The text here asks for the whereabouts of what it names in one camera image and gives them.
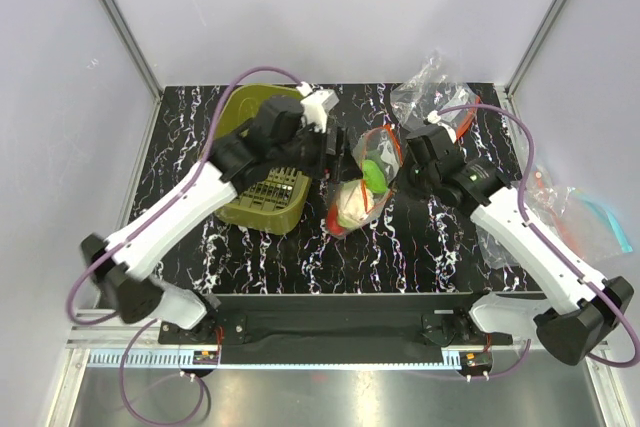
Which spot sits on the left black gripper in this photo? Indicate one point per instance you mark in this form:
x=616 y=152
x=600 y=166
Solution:
x=343 y=162

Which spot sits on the aluminium rail frame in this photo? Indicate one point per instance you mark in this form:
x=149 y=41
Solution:
x=120 y=375

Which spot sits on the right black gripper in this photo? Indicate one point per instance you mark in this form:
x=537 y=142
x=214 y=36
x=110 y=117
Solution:
x=416 y=194

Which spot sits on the white toy cauliflower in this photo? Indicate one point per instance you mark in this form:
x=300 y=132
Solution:
x=353 y=204

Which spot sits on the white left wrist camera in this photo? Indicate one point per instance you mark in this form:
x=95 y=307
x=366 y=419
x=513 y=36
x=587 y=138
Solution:
x=316 y=105

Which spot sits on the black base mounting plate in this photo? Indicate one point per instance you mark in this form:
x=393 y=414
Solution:
x=440 y=319

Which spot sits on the clear blue-zip bag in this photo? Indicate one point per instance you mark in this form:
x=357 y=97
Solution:
x=584 y=225

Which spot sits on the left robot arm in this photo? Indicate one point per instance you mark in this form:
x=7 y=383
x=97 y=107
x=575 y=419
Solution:
x=284 y=133

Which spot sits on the red orange toy mango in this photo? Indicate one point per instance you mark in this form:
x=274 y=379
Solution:
x=333 y=227

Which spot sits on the clear red-zip bag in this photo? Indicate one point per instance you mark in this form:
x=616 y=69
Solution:
x=380 y=145

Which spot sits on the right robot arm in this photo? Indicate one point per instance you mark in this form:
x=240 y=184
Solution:
x=580 y=307

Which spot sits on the black marble pattern mat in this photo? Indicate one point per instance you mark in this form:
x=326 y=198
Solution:
x=413 y=247

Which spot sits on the clear bag under arm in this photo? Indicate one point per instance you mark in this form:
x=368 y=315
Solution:
x=494 y=254

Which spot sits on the clear bag at back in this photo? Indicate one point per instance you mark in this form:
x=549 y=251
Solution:
x=435 y=87

